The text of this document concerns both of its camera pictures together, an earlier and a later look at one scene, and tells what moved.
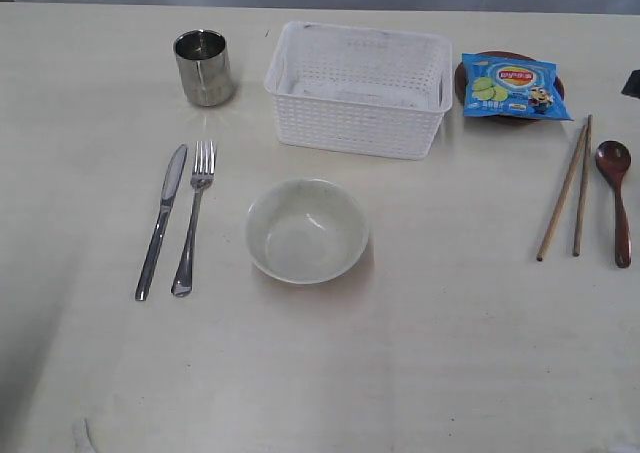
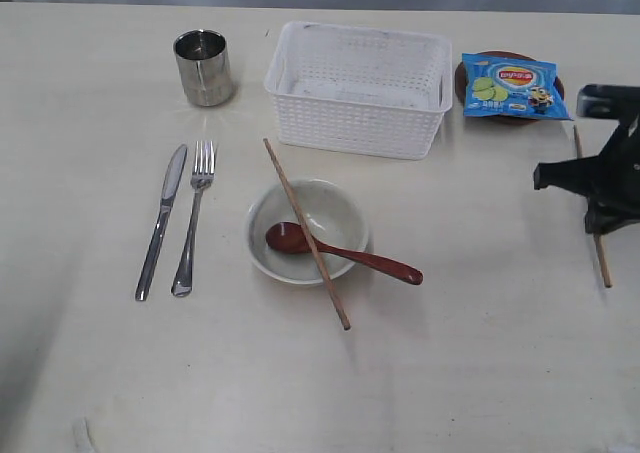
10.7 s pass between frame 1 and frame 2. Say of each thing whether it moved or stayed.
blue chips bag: stayed
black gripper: moved
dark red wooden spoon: moved
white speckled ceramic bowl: stayed
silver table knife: stayed
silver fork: stayed
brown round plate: stayed
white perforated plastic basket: stayed
